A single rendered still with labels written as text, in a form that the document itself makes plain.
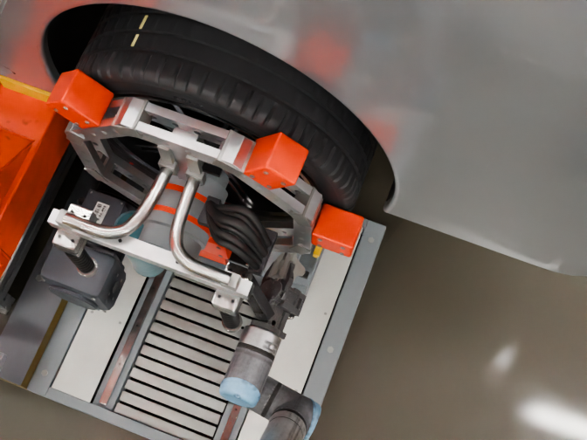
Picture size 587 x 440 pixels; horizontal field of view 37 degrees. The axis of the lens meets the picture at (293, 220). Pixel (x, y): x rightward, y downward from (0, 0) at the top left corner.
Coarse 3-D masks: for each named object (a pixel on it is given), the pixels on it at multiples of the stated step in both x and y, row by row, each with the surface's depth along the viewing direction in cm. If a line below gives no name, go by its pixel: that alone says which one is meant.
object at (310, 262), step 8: (312, 248) 256; (320, 248) 252; (200, 256) 255; (304, 256) 255; (312, 256) 255; (320, 256) 254; (208, 264) 254; (216, 264) 254; (304, 264) 254; (312, 264) 254; (312, 272) 251; (296, 280) 250; (304, 280) 250; (304, 288) 252
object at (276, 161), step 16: (256, 144) 162; (272, 144) 156; (288, 144) 157; (256, 160) 158; (272, 160) 155; (288, 160) 157; (304, 160) 158; (256, 176) 160; (272, 176) 157; (288, 176) 156
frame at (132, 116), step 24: (120, 120) 162; (144, 120) 163; (168, 120) 163; (192, 120) 162; (72, 144) 184; (96, 144) 193; (168, 144) 163; (192, 144) 160; (240, 144) 160; (96, 168) 194; (120, 168) 202; (240, 168) 160; (120, 192) 204; (264, 192) 167; (312, 192) 172; (312, 216) 172; (288, 240) 194
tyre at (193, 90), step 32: (96, 32) 177; (128, 32) 168; (160, 32) 163; (192, 32) 161; (224, 32) 161; (96, 64) 167; (128, 64) 162; (160, 64) 160; (192, 64) 160; (224, 64) 159; (256, 64) 160; (160, 96) 164; (192, 96) 159; (224, 96) 157; (256, 96) 159; (288, 96) 161; (320, 96) 165; (256, 128) 162; (288, 128) 161; (320, 128) 166; (352, 128) 172; (128, 160) 207; (320, 160) 166; (352, 160) 174; (320, 192) 180; (352, 192) 178
